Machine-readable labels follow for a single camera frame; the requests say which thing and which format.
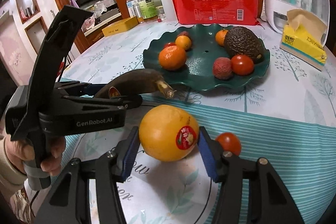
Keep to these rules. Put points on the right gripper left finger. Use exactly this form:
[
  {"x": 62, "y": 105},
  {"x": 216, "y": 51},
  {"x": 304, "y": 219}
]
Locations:
[{"x": 68, "y": 198}]

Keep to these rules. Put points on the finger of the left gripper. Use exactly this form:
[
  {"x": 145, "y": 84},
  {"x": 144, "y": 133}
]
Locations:
[
  {"x": 77, "y": 88},
  {"x": 93, "y": 103}
]

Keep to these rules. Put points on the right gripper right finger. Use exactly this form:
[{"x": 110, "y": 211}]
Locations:
[{"x": 269, "y": 199}]

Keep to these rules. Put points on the dark brown banana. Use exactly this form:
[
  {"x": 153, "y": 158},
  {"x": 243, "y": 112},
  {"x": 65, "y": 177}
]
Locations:
[{"x": 138, "y": 81}]

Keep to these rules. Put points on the large yellow grapefruit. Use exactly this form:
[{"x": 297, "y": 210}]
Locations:
[{"x": 168, "y": 133}]

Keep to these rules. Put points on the large orange mandarin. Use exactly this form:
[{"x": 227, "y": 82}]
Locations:
[{"x": 172, "y": 58}]

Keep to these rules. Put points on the cherry tomato front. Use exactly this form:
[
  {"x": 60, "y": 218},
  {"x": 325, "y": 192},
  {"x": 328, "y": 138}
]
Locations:
[{"x": 169, "y": 44}]

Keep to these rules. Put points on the cherry tomato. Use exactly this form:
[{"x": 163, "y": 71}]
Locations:
[
  {"x": 242, "y": 65},
  {"x": 229, "y": 142},
  {"x": 169, "y": 44}
]

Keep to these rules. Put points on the small yellow-orange kumquat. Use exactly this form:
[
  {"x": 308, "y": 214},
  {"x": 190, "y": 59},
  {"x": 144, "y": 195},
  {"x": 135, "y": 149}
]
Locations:
[{"x": 184, "y": 42}]

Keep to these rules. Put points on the red lychee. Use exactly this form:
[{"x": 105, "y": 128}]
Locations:
[
  {"x": 183, "y": 33},
  {"x": 222, "y": 68}
]

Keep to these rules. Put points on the small mandarin with stem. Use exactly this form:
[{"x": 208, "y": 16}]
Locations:
[{"x": 220, "y": 37}]

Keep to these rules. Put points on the dark green avocado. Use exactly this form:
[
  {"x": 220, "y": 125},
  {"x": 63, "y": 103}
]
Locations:
[{"x": 242, "y": 41}]

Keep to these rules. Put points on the person's left hand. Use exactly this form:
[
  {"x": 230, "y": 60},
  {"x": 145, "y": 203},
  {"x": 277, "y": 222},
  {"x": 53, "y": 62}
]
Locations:
[{"x": 20, "y": 151}]

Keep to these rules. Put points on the cherry tomato beside grapefruit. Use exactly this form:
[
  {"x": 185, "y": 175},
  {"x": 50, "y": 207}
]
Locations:
[{"x": 229, "y": 142}]

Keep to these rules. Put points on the yellow flat box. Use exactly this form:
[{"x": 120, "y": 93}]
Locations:
[{"x": 123, "y": 25}]

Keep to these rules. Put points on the dark green scalloped plate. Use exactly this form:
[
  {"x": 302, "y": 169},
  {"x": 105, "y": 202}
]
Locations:
[{"x": 197, "y": 73}]

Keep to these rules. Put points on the round white printed placemat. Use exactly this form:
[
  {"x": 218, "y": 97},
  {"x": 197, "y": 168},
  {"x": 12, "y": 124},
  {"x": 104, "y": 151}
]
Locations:
[{"x": 155, "y": 191}]

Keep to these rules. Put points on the small metal can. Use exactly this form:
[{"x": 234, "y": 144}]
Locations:
[{"x": 138, "y": 13}]

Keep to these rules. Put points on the small glass jar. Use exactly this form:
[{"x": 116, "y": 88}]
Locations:
[{"x": 160, "y": 13}]

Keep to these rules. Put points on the green label glass bottle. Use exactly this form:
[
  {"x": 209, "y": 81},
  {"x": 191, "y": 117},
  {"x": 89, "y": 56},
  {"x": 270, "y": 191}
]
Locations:
[{"x": 148, "y": 10}]

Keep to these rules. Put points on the white plastic bottle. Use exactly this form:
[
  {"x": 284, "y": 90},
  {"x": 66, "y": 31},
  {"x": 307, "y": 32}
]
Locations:
[{"x": 168, "y": 9}]

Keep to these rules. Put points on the white carton box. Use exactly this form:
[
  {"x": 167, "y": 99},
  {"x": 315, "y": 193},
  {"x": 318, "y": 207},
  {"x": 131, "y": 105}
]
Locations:
[{"x": 130, "y": 4}]

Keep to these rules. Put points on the yellow tissue pack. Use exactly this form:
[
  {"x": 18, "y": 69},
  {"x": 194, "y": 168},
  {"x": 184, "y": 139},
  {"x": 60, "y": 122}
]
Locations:
[{"x": 302, "y": 37}]

